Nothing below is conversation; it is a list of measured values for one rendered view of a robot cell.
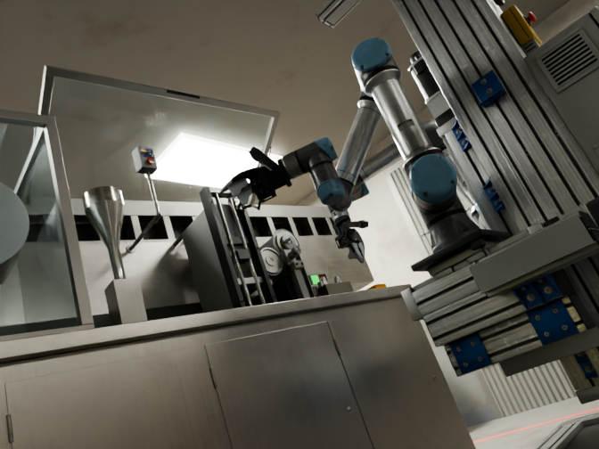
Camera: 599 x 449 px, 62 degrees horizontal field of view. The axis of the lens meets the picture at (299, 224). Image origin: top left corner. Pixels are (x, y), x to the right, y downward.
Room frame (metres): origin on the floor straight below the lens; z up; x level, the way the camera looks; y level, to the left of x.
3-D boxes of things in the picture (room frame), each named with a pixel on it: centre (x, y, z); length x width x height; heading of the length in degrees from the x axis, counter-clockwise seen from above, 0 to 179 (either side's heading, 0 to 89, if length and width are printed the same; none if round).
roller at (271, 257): (2.06, 0.26, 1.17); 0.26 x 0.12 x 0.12; 46
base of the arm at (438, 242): (1.38, -0.40, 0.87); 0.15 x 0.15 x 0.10
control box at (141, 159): (1.68, 0.48, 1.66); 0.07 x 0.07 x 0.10; 53
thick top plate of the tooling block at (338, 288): (2.30, 0.08, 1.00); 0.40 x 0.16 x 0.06; 46
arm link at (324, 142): (1.30, -0.12, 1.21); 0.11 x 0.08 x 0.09; 79
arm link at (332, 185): (1.32, -0.12, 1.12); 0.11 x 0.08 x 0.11; 169
